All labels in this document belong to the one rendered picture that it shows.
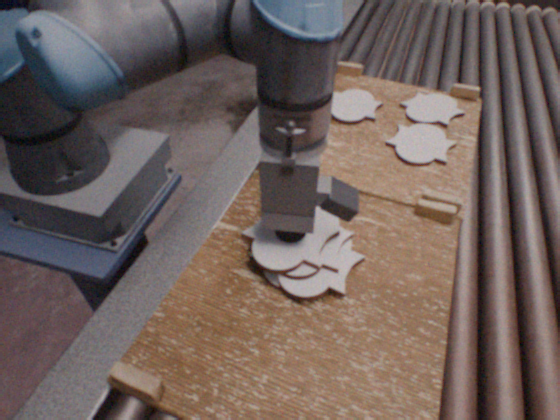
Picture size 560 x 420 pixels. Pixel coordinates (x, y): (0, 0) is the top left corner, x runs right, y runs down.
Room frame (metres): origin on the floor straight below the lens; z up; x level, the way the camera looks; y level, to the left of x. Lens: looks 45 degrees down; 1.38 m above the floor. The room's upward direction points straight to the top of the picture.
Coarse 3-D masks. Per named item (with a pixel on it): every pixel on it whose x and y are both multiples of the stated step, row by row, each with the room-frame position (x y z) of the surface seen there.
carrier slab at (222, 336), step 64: (256, 192) 0.48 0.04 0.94; (384, 256) 0.34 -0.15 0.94; (448, 256) 0.34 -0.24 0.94; (192, 320) 0.24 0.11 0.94; (256, 320) 0.24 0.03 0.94; (320, 320) 0.24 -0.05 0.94; (384, 320) 0.24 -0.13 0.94; (448, 320) 0.24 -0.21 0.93; (192, 384) 0.16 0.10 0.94; (256, 384) 0.16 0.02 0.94; (320, 384) 0.16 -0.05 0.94; (384, 384) 0.16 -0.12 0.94
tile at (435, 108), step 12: (420, 96) 0.78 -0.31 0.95; (432, 96) 0.78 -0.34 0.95; (444, 96) 0.78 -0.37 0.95; (408, 108) 0.73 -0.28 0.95; (420, 108) 0.73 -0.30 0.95; (432, 108) 0.73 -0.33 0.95; (444, 108) 0.73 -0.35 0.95; (456, 108) 0.73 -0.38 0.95; (408, 120) 0.70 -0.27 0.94; (420, 120) 0.68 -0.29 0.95; (432, 120) 0.68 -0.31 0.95; (444, 120) 0.68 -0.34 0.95
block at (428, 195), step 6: (426, 192) 0.45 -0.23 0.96; (432, 192) 0.45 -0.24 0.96; (438, 192) 0.45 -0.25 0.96; (426, 198) 0.44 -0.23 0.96; (432, 198) 0.44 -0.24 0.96; (438, 198) 0.44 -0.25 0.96; (444, 198) 0.43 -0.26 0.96; (450, 198) 0.43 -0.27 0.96; (456, 198) 0.43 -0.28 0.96; (450, 204) 0.43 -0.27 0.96; (456, 204) 0.42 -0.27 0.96; (456, 210) 0.42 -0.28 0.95
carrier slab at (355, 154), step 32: (384, 96) 0.80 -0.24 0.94; (352, 128) 0.67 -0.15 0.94; (384, 128) 0.67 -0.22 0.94; (448, 128) 0.67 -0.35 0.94; (320, 160) 0.56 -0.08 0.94; (352, 160) 0.56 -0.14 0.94; (384, 160) 0.56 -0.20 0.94; (448, 160) 0.56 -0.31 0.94; (384, 192) 0.48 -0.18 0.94; (416, 192) 0.48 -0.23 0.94; (448, 192) 0.48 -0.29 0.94
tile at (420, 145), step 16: (400, 128) 0.65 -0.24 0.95; (416, 128) 0.65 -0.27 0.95; (432, 128) 0.65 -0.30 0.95; (400, 144) 0.60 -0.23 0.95; (416, 144) 0.60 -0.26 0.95; (432, 144) 0.60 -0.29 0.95; (448, 144) 0.60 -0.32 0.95; (400, 160) 0.56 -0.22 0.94; (416, 160) 0.55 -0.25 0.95; (432, 160) 0.55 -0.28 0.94
